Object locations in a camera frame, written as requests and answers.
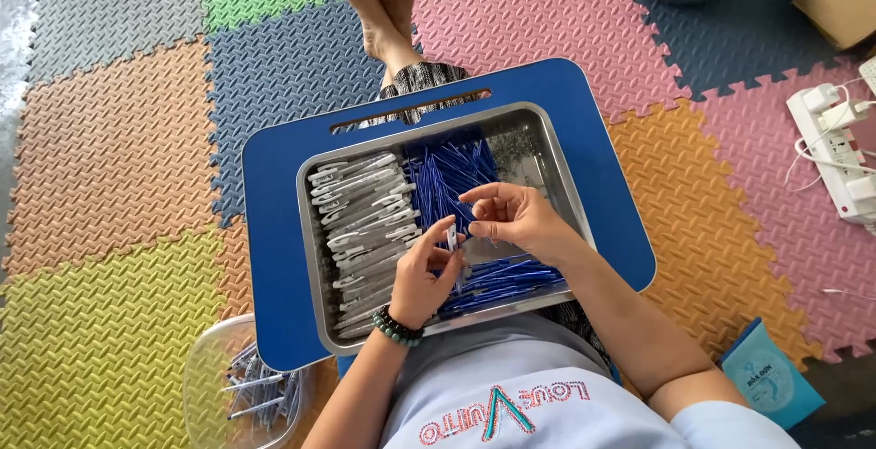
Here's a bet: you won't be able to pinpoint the white power strip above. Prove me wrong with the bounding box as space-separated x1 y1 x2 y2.
786 83 876 227

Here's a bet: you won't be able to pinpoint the white charger plug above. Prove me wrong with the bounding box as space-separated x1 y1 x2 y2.
820 100 874 132
802 84 841 112
846 174 876 214

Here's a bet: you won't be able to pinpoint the heap of small metal springs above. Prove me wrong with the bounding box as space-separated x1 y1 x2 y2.
489 131 548 188

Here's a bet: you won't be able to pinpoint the person's white printed shirt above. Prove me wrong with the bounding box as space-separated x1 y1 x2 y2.
378 312 803 449

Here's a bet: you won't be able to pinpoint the heap of blue pen refills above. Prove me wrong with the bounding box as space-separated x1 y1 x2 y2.
402 137 502 246

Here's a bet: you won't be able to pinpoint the person's right hand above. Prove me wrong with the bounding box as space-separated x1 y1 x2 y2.
459 182 584 266

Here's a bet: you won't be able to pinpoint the person's bare feet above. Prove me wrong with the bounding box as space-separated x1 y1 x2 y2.
339 0 425 87

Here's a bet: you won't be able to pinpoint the steel rectangular tray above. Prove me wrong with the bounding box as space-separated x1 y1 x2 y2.
296 101 596 357

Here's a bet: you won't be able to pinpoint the large cardboard box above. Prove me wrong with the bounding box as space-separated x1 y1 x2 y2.
793 0 876 52

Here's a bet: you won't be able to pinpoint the colourful foam puzzle floor mats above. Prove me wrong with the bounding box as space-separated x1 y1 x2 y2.
0 0 876 449

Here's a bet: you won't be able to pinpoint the bunch of assembled grey pens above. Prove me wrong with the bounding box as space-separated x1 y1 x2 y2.
220 341 303 436

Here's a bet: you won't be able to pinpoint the blue lap desk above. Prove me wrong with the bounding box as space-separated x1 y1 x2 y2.
241 57 658 373

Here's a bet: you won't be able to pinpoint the heap of blue pen tubes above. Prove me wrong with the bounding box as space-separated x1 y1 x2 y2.
438 254 566 320

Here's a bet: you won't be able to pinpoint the dark bead bracelet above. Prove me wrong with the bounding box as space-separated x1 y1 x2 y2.
378 304 426 340

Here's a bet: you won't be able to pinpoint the single grey pen barrel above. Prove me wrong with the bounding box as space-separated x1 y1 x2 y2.
446 223 469 296

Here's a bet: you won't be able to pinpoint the light blue booklet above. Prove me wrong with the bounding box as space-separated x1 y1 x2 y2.
719 317 827 431

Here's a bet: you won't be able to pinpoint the person's patterned trousers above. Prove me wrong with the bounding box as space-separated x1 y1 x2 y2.
378 61 613 371

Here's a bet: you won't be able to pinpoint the pile of grey pen barrels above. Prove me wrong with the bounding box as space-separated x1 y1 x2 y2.
306 151 425 340

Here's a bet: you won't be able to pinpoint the green bead bracelet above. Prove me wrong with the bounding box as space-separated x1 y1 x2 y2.
372 313 422 349

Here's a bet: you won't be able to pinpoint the person's left hand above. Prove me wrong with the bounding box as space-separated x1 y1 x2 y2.
389 215 469 330

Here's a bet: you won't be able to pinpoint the clear plastic container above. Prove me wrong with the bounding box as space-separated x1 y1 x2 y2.
181 312 323 449

